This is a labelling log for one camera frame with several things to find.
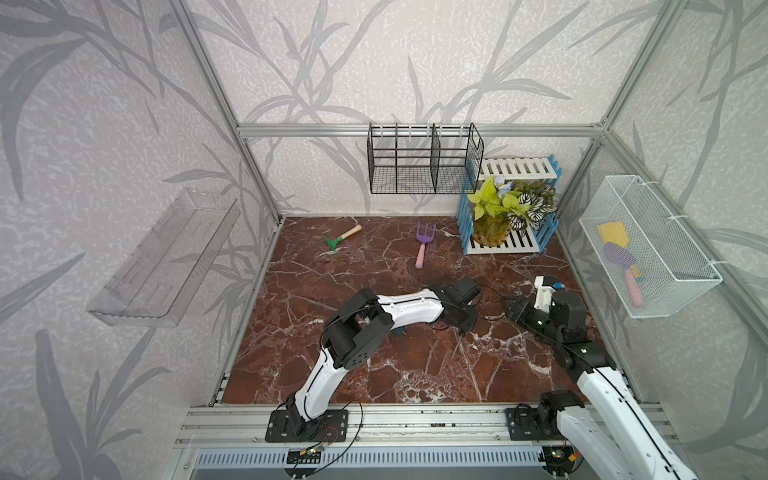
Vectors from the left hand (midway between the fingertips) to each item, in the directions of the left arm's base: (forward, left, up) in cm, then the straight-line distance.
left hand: (472, 321), depth 90 cm
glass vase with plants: (+27, -9, +22) cm, 36 cm away
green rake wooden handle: (+32, +48, -2) cm, 58 cm away
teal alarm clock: (-3, +22, 0) cm, 22 cm away
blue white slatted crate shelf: (+41, -25, +26) cm, 55 cm away
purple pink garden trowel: (+11, -38, +20) cm, 45 cm away
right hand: (0, -6, +13) cm, 15 cm away
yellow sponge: (+17, -39, +22) cm, 48 cm away
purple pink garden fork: (+34, +13, -1) cm, 37 cm away
